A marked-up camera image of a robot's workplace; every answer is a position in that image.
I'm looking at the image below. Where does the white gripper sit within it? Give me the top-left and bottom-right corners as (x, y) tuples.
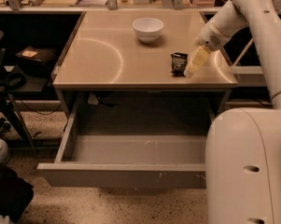
(184, 19), (231, 77)

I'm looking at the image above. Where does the black rxbar chocolate wrapper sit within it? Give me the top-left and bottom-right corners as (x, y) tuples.
(171, 52), (188, 76)

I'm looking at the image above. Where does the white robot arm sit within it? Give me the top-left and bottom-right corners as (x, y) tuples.
(185, 0), (281, 224)

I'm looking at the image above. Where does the grey cabinet with glossy top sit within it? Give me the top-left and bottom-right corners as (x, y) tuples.
(53, 8), (237, 114)

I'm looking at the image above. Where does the grey open top drawer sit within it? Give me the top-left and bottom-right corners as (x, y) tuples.
(38, 93), (214, 189)

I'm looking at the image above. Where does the white stick with black tip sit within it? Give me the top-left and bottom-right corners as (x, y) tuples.
(232, 38), (254, 66)

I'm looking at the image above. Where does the white ceramic bowl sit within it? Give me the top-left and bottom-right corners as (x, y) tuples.
(133, 18), (164, 44)

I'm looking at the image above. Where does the black box with label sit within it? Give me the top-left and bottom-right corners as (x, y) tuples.
(16, 46), (58, 77)

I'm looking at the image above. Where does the black office chair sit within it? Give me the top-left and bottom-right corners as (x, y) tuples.
(0, 30), (50, 154)

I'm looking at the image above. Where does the black cable under cabinet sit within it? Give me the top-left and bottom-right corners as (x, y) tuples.
(94, 91), (119, 108)

